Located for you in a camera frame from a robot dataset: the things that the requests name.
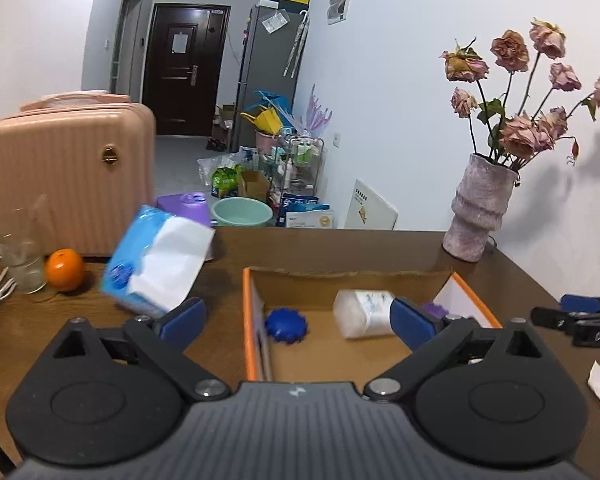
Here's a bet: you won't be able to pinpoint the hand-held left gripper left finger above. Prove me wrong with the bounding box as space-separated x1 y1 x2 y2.
50 297 232 403

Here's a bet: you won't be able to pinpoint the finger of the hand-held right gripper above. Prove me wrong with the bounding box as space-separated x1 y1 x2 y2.
560 294 600 315
530 306 600 335

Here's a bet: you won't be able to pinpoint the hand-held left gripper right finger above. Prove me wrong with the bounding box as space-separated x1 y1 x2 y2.
362 296 548 403

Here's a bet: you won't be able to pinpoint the white labelled plastic jar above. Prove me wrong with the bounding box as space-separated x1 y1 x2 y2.
332 288 398 340

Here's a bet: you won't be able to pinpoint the blue white tissue pack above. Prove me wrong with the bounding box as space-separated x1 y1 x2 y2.
100 205 216 318

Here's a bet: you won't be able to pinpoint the orange rimmed cardboard box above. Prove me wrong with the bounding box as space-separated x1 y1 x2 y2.
242 266 503 383

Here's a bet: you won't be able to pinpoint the blue bottle cap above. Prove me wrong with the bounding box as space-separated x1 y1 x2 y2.
265 308 309 344

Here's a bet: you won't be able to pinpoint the purple plastic bin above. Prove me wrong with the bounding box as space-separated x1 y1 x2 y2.
156 191 213 261

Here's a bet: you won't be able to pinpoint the green plastic basin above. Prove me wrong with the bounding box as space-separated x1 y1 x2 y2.
211 197 275 228

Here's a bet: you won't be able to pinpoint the white leaning board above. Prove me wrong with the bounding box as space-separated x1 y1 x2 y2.
344 178 399 231

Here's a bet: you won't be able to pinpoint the orange fruit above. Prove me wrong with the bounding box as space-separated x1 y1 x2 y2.
46 248 86 292

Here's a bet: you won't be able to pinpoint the pink textured vase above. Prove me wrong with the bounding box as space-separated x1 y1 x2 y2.
442 153 521 263

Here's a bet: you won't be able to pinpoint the green printed bag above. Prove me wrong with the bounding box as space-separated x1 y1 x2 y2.
211 165 243 198

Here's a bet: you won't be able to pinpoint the small brown cardboard box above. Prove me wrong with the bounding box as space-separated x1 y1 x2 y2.
238 170 271 203

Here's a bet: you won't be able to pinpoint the blue white carton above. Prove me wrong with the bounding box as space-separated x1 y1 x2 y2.
277 194 333 229

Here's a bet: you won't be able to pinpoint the clear plastic bag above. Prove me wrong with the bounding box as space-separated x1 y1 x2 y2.
197 155 241 188

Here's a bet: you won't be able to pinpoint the clear glass cup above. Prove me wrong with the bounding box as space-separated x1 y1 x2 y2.
0 195 48 295

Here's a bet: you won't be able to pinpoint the dried pink rose bouquet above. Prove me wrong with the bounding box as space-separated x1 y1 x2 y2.
440 17 600 171

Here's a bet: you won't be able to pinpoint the pink ribbed suitcase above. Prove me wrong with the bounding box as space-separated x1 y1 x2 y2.
0 89 157 257

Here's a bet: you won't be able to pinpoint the pink bucket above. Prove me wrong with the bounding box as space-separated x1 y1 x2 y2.
255 129 281 153

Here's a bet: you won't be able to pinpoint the open cardboard box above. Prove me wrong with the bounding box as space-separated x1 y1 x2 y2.
214 104 236 151

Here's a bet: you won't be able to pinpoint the yellow plastic dustpan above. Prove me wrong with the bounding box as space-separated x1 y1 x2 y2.
240 107 283 136

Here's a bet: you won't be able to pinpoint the dark brown door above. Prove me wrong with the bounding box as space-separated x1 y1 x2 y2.
141 3 231 136

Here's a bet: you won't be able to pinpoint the blue plastic hanger rack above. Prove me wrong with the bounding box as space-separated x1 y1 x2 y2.
254 89 296 126

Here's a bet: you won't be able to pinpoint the grey refrigerator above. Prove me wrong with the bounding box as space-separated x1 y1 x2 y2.
231 4 311 153

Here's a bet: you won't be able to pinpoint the grey interior door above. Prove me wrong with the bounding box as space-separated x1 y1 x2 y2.
111 0 143 95

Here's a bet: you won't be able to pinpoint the folded hanging umbrella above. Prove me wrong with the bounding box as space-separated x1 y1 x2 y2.
282 10 311 78

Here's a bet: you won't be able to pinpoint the papers on refrigerator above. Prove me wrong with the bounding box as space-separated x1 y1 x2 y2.
261 10 291 36

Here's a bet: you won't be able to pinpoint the wire rack trolley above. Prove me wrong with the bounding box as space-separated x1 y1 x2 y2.
257 135 325 211

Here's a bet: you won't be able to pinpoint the purple feathery wall decoration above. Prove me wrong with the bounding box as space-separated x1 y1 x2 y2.
300 85 333 133

